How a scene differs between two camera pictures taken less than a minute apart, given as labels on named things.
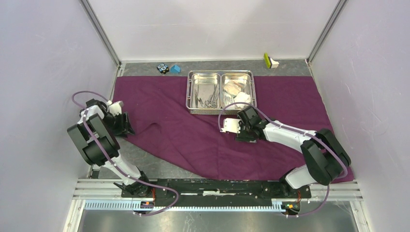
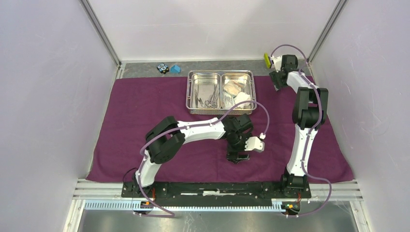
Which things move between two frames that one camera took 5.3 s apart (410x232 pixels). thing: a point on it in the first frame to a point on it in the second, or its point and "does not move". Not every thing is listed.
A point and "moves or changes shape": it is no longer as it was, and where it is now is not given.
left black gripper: (124, 127) to (232, 156)
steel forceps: (197, 99) does not move
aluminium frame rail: (85, 190) does not move
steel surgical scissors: (212, 101) does not move
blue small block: (175, 69) does not move
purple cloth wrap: (154, 109) moves or changes shape
